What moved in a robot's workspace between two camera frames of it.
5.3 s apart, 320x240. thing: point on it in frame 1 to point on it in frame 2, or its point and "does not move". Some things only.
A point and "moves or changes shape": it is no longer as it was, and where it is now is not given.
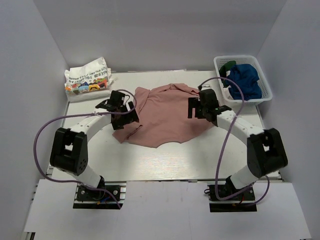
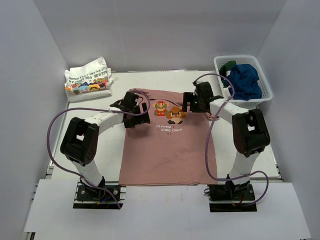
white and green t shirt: (224, 71) does not move
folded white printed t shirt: (91, 81) does not move
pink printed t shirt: (163, 115) moves or changes shape
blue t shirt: (247, 78) does not move
